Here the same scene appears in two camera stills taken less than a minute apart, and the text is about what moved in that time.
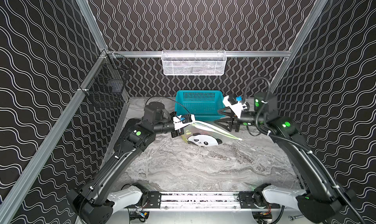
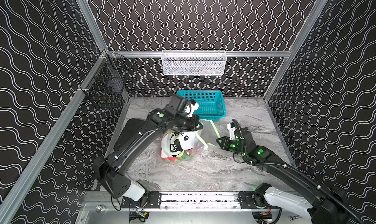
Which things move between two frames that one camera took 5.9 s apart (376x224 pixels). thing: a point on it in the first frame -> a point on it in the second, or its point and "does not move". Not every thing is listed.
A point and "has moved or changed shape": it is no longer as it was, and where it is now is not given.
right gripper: x=229 y=124 -> x=224 y=143
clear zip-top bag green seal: x=203 y=134 has moved or changed shape
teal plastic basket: x=203 y=104 does not move
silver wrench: x=292 y=217 does not move
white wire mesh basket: x=194 y=62 does not move
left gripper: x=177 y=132 -> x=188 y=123
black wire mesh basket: x=110 y=77 does not move
